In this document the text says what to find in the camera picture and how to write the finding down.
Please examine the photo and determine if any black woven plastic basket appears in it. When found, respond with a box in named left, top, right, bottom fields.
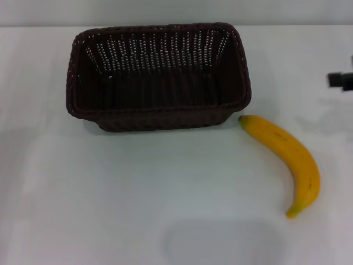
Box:
left=65, top=22, right=253, bottom=133

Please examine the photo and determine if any yellow banana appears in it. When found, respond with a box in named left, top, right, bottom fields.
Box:
left=238, top=114, right=322, bottom=219

